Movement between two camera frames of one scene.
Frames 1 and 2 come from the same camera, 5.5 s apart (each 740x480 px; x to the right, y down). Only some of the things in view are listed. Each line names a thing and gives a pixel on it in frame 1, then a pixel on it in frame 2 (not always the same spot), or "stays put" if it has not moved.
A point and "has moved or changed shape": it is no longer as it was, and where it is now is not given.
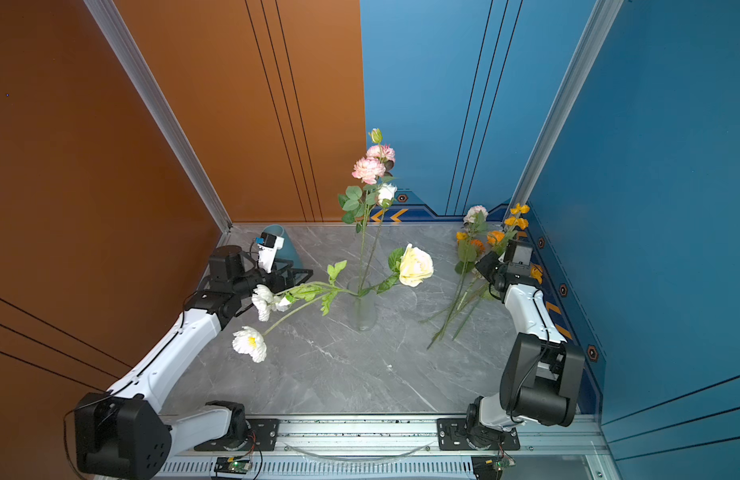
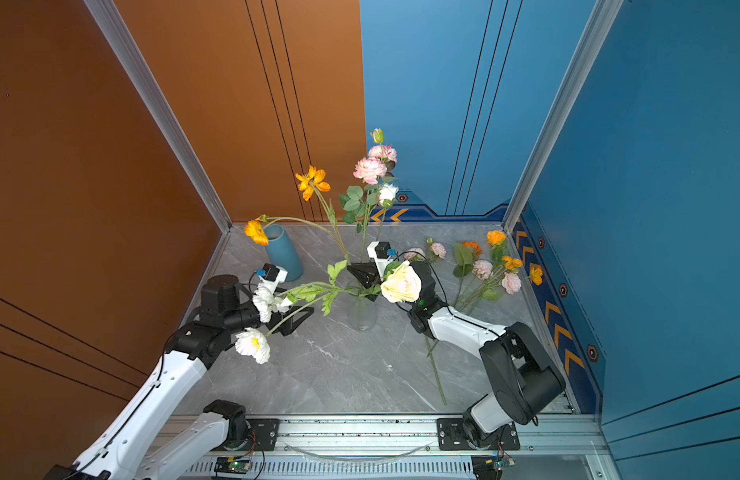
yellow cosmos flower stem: [536, 271] -> [311, 180]
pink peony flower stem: [465, 251] has moved or changed shape
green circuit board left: [229, 464] stays put
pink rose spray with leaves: [373, 170] stays put
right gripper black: [485, 263] -> [372, 276]
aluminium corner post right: [600, 25] stays put
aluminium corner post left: [114, 23] stays put
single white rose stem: [385, 196] stays put
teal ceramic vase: [286, 253] stays put
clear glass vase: [362, 310] stays put
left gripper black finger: [299, 276] -> [308, 311]
